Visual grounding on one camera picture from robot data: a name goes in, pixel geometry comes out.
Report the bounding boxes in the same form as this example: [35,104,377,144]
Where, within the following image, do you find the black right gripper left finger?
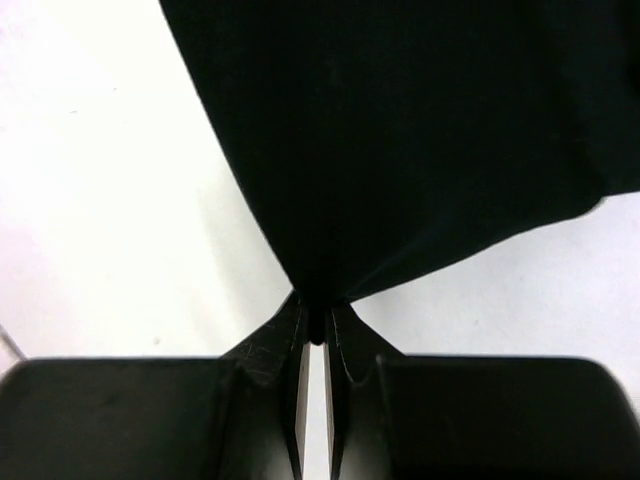
[1,295,309,479]

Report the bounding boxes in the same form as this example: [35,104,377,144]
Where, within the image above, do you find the black t-shirt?
[161,1,639,343]

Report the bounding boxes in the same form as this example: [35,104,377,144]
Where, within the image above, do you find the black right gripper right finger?
[324,305,639,479]

